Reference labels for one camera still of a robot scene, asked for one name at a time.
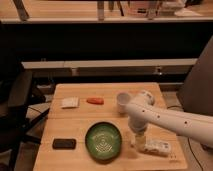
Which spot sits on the green ceramic bowl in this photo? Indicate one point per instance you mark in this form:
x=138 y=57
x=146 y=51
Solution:
x=103 y=141

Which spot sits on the cream gripper tool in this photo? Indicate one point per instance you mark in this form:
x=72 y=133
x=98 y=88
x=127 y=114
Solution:
x=140 y=140

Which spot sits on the orange carrot toy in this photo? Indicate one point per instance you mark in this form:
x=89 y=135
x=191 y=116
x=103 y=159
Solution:
x=97 y=101

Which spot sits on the grey partition panel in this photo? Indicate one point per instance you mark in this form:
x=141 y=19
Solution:
x=196 y=93

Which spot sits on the black phone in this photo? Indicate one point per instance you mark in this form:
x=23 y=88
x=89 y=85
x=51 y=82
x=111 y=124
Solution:
x=64 y=143

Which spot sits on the black office chair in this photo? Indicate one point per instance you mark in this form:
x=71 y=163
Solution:
x=17 y=92

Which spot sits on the white paper cup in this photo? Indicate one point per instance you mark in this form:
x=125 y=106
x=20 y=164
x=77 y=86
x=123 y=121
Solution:
x=123 y=99

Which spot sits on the white plastic bottle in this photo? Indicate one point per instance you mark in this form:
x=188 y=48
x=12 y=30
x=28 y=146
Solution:
x=155 y=147

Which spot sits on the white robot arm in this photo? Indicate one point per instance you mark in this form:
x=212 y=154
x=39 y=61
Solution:
x=141 y=111

